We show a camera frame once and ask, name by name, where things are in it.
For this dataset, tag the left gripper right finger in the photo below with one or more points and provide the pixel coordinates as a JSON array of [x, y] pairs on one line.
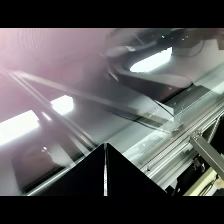
[[130, 176]]

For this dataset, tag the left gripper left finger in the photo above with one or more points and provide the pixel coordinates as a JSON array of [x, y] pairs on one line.
[[83, 176]]

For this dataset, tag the silver frame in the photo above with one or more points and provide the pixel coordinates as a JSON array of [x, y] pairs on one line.
[[173, 156]]

